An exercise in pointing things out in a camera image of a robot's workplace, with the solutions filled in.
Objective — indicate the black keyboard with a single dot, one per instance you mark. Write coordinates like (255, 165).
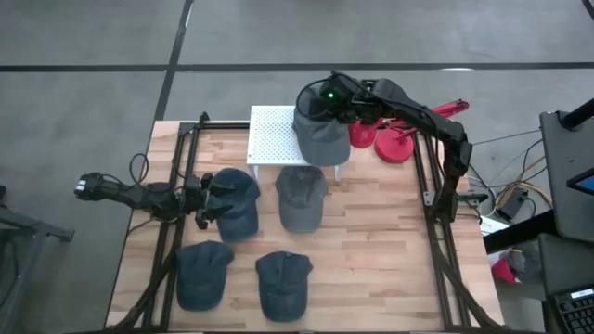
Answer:
(577, 315)

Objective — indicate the grey fabric item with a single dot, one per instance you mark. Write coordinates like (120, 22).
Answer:
(517, 262)

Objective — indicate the navy blue baseball cap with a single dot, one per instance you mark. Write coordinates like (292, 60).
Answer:
(283, 287)
(202, 278)
(241, 222)

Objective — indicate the blue lit screen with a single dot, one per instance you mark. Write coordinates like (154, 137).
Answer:
(585, 184)

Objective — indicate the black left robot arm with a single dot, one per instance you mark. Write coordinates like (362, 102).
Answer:
(139, 197)

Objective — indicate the black power adapter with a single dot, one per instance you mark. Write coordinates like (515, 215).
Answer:
(510, 205)

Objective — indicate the white perforated metal shelf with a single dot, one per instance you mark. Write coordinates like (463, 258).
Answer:
(271, 134)

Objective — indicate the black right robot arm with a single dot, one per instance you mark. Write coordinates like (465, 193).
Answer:
(417, 111)

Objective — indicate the dark grey desk top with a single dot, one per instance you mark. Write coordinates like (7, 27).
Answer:
(566, 153)

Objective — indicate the grey baseball cap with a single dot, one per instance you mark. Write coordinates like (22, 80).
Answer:
(322, 144)
(301, 204)

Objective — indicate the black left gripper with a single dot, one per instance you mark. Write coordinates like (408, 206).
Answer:
(201, 222)

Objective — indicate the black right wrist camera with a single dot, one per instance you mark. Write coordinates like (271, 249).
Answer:
(330, 99)

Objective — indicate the red desk lamp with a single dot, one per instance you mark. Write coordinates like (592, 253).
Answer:
(393, 147)

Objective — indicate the red fabric item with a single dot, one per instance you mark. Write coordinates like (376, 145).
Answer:
(503, 273)

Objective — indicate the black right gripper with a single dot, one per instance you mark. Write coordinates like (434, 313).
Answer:
(359, 99)

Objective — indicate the black desk beam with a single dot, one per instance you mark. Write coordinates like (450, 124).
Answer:
(515, 234)

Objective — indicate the white paper sheet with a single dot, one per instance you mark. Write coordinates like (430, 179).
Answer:
(492, 225)

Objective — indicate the black pole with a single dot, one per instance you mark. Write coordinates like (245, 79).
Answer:
(577, 113)

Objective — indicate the dark grey cabinet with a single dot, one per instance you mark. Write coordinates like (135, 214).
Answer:
(566, 264)

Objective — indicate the grey metal stand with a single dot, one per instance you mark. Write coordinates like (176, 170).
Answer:
(42, 229)

